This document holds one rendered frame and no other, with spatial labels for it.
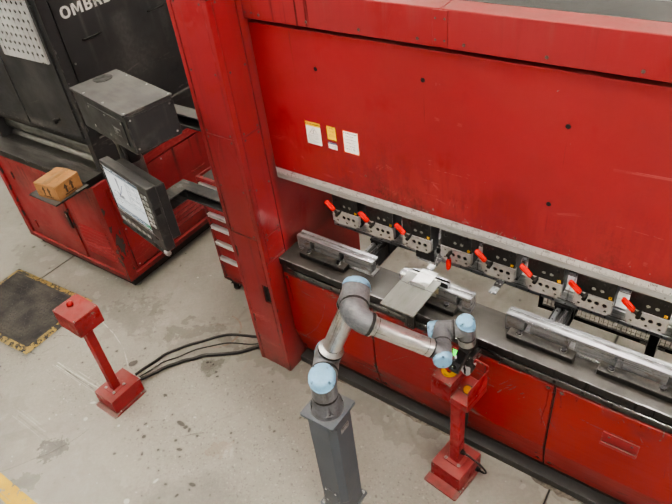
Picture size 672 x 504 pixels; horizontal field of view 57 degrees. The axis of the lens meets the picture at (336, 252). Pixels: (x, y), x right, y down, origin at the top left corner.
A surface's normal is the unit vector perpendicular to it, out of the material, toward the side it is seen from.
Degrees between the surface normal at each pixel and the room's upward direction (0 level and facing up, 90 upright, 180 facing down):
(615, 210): 90
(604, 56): 90
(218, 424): 0
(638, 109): 90
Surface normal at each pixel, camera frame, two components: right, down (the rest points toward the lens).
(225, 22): 0.81, 0.30
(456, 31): -0.58, 0.56
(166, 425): -0.11, -0.77
